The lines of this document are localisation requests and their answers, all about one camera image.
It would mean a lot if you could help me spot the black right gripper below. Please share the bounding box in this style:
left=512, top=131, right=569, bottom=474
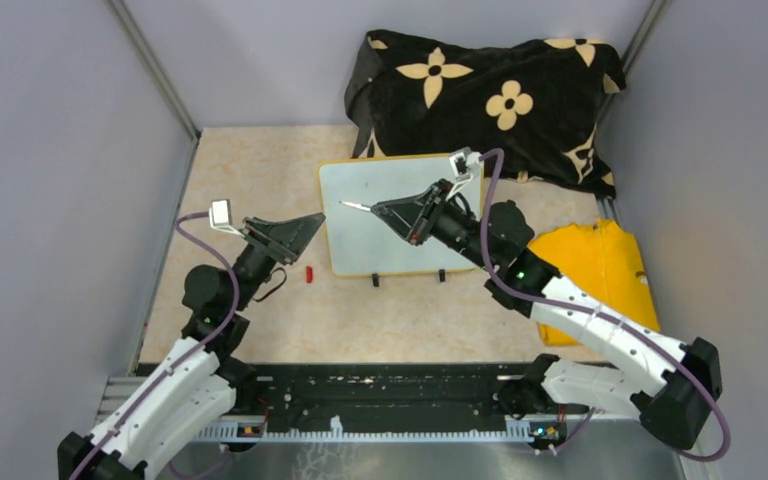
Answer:
left=373, top=178, right=497, bottom=272

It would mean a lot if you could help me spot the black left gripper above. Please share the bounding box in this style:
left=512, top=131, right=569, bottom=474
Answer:
left=230, top=211, right=326, bottom=311

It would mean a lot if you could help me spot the white red capped marker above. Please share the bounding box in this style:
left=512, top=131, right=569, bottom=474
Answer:
left=338, top=200, right=372, bottom=212

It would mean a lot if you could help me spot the yellow framed whiteboard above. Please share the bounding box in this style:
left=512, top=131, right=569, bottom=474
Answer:
left=318, top=153, right=476, bottom=277

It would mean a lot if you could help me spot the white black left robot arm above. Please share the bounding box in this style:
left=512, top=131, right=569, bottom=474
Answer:
left=57, top=211, right=326, bottom=479

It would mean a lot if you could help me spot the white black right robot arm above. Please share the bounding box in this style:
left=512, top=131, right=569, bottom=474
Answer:
left=370, top=180, right=731, bottom=451

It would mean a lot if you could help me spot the black floral pillow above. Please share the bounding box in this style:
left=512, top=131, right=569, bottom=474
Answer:
left=344, top=29, right=626, bottom=198

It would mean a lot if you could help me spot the yellow cloth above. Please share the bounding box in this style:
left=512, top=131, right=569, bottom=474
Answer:
left=529, top=219, right=660, bottom=331

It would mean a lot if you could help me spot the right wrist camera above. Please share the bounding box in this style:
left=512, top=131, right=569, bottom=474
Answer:
left=447, top=148, right=483, bottom=199

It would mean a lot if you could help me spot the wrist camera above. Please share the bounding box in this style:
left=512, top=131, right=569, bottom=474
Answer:
left=208, top=199, right=243, bottom=237
left=447, top=148, right=483, bottom=199

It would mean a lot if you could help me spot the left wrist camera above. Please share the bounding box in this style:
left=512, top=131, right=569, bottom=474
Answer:
left=208, top=199, right=243, bottom=237

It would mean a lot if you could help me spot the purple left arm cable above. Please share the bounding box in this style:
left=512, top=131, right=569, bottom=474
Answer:
left=69, top=211, right=243, bottom=480

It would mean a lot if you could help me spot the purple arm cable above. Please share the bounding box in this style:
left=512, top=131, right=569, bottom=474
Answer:
left=69, top=211, right=243, bottom=480
left=478, top=148, right=733, bottom=463

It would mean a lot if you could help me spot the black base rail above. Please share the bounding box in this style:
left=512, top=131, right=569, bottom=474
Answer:
left=132, top=360, right=591, bottom=452

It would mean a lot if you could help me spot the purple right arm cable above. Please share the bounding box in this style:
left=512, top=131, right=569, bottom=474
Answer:
left=478, top=148, right=733, bottom=463

